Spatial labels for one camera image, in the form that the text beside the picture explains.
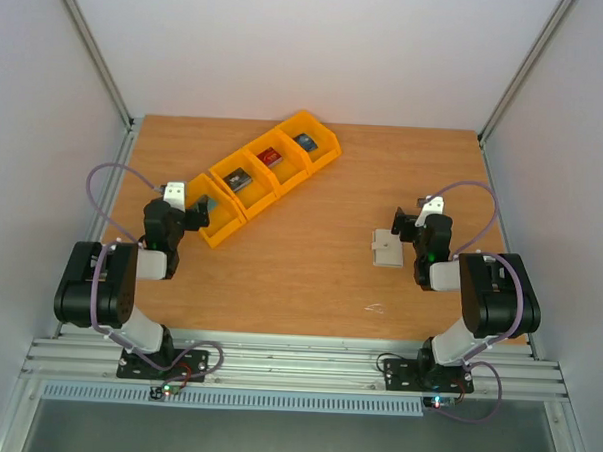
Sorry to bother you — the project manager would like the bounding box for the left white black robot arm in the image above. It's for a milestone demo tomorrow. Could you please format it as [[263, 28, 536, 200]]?
[[54, 196, 210, 378]]

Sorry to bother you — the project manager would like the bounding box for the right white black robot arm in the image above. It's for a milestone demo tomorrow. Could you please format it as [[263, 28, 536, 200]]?
[[377, 208, 541, 395]]

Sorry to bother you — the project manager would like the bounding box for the green card in bin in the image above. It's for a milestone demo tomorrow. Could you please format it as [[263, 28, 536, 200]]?
[[202, 196, 218, 212]]

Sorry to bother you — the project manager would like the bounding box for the black card in bin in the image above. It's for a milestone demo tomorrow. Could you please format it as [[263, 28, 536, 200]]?
[[223, 167, 253, 193]]

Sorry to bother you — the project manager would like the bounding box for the red card in bin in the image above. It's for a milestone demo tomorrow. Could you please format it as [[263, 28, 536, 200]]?
[[257, 147, 283, 169]]

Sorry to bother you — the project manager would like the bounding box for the blue card in bin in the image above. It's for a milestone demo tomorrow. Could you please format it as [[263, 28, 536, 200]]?
[[293, 133, 318, 152]]

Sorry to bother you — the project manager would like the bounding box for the left small circuit board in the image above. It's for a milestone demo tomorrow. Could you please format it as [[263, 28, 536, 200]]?
[[149, 384, 181, 401]]

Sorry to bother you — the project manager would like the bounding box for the small circuit board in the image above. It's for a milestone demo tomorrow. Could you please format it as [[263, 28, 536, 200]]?
[[149, 384, 181, 401], [423, 395, 459, 409]]

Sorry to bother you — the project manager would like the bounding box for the right small circuit board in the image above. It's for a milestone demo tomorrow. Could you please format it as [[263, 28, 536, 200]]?
[[423, 395, 459, 409]]

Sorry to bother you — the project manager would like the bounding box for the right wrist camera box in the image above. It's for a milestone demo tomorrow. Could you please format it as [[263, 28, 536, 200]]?
[[415, 195, 444, 227]]

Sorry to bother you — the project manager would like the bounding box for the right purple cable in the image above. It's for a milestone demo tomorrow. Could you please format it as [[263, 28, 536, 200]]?
[[417, 178, 529, 426]]

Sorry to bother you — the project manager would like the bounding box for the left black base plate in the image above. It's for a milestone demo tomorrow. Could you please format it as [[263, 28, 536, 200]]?
[[116, 349, 211, 383]]

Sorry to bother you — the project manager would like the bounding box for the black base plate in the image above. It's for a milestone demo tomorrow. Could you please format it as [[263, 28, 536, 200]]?
[[382, 358, 475, 394], [116, 349, 211, 383]]

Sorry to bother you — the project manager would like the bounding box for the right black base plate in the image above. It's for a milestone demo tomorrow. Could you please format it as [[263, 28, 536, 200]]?
[[382, 358, 475, 394]]

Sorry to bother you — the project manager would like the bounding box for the aluminium front rail frame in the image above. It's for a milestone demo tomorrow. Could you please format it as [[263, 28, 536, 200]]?
[[20, 325, 568, 402]]

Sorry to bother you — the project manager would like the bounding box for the left aluminium corner post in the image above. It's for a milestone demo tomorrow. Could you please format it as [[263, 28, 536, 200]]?
[[41, 0, 142, 133]]

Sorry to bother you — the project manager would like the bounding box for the aluminium corner post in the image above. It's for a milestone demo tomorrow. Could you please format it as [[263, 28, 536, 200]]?
[[41, 0, 142, 133], [476, 0, 579, 152]]

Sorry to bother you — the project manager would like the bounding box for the grey slotted cable duct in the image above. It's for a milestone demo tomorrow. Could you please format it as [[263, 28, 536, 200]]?
[[41, 381, 423, 417]]

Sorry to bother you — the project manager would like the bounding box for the right aluminium corner post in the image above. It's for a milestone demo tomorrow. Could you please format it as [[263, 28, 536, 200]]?
[[476, 0, 579, 152]]

